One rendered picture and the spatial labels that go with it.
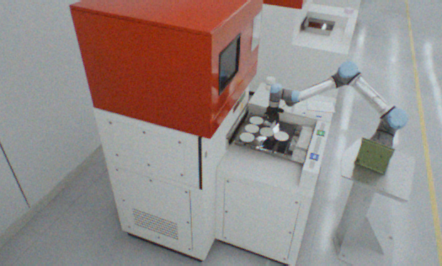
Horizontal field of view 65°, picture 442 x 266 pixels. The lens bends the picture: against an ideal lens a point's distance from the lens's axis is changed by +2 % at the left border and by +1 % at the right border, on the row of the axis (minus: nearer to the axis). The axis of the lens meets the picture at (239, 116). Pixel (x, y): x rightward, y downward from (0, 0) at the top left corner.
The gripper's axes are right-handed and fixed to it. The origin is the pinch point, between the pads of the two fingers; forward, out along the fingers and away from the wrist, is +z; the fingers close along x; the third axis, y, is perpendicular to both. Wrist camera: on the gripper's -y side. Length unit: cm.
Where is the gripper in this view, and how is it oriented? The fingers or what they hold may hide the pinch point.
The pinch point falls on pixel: (272, 126)
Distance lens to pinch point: 245.2
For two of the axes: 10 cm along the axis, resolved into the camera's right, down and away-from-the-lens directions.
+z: -0.5, 8.1, 5.8
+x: 7.0, 4.4, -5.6
